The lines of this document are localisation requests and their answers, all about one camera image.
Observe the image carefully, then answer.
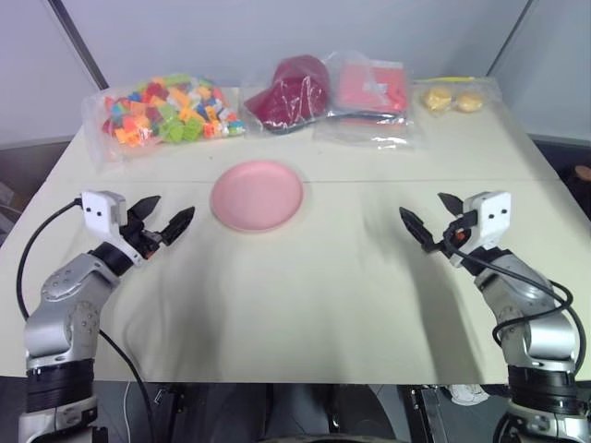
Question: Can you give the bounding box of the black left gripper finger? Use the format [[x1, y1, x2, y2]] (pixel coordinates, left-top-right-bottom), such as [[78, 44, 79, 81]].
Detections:
[[132, 195, 163, 220], [161, 206, 197, 246]]

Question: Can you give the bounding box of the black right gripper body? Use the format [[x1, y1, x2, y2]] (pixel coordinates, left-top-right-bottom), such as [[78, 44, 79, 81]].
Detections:
[[423, 210, 479, 260]]

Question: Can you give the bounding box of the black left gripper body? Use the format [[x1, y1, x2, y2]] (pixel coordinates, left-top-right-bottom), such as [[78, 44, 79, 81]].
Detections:
[[117, 206, 168, 263]]

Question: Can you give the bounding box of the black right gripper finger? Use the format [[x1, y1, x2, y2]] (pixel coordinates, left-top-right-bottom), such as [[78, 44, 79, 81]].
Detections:
[[398, 206, 437, 253], [437, 192, 465, 218]]

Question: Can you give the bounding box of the pink round plate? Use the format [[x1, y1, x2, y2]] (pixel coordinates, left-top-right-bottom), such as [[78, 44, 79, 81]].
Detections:
[[210, 159, 306, 233]]

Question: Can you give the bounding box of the bag of colourful toy bricks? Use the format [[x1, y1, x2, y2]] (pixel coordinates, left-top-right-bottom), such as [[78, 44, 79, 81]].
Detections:
[[80, 72, 246, 168]]

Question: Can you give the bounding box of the clear zip bag yellow strip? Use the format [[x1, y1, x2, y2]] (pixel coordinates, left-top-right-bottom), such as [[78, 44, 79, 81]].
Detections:
[[409, 75, 503, 122]]

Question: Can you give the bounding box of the red folded cloth in bag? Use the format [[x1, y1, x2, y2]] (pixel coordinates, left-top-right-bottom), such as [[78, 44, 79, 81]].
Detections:
[[312, 49, 428, 151]]

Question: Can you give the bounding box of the white crumpled object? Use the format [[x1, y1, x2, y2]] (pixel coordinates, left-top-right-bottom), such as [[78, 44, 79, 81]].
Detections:
[[449, 383, 491, 408]]

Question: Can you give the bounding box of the dark red cap in bag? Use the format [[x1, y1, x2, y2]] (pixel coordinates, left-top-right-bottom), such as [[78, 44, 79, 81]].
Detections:
[[240, 54, 334, 138]]

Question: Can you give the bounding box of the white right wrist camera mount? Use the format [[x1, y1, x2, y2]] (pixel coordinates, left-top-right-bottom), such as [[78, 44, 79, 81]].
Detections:
[[450, 189, 513, 269]]

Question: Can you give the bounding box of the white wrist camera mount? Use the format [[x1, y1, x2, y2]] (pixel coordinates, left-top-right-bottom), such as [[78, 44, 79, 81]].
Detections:
[[80, 189, 145, 269], [450, 189, 513, 269]]

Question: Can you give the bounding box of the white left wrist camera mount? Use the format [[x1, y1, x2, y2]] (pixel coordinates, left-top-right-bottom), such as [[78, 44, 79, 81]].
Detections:
[[80, 189, 145, 269]]

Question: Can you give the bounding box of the dark wall frame strip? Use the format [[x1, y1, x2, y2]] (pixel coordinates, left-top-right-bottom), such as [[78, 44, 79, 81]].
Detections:
[[483, 0, 537, 78], [58, 0, 111, 91]]

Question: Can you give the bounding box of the metal bracket under table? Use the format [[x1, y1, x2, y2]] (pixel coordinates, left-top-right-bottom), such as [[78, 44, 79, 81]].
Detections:
[[408, 385, 448, 443]]

